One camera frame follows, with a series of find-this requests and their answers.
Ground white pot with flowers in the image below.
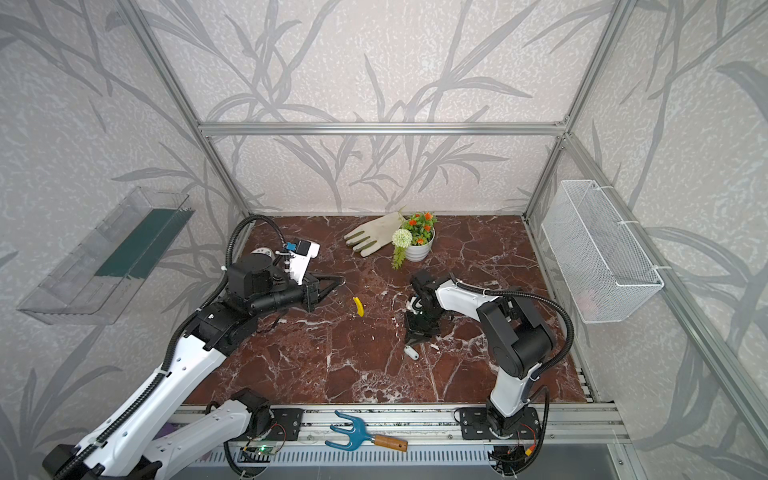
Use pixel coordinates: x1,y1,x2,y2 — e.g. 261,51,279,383
391,212,438,270

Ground blue hand rake wooden handle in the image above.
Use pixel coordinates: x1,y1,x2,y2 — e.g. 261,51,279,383
325,410,408,453

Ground white wire mesh basket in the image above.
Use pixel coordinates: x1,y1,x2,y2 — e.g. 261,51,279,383
542,180,664,324

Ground clear plastic wall shelf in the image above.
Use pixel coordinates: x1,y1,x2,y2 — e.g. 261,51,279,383
17,187,194,326

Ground beige gardening glove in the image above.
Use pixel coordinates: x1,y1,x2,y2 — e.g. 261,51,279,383
344,212,404,258

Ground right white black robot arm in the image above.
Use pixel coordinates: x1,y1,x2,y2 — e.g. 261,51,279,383
405,271,556,439

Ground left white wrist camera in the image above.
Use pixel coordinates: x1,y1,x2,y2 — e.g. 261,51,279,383
282,240,320,285

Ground left green circuit board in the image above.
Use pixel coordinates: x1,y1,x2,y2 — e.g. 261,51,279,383
235,443,285,464

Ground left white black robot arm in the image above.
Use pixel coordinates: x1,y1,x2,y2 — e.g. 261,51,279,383
43,242,345,479

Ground right circuit board with wires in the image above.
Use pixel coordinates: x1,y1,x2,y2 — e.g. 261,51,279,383
488,445,538,476

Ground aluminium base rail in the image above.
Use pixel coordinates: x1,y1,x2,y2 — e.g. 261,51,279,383
269,403,630,447

